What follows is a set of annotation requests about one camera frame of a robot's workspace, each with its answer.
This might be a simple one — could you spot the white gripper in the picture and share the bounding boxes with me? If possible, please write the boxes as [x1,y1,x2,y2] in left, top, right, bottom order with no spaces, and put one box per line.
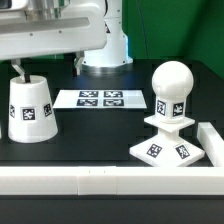
[0,0,107,83]

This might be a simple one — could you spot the white lamp shade cone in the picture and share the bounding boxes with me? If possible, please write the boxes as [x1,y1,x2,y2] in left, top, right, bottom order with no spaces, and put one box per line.
[8,75,58,143]

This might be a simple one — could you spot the white lamp bulb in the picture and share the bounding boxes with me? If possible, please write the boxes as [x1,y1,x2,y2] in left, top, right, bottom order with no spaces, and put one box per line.
[152,61,194,123]

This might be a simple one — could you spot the white lamp base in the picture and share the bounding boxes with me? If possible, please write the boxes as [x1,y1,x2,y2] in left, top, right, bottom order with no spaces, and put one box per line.
[129,115,205,167]

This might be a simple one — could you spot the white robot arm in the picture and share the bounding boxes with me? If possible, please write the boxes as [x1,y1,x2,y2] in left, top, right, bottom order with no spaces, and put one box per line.
[0,0,132,83]

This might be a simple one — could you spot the white marker sheet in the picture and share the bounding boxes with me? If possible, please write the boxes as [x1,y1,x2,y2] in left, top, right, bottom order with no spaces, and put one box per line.
[53,90,146,109]

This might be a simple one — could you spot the white front fence bar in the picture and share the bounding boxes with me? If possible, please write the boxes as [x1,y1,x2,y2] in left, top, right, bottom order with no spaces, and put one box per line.
[0,167,224,195]

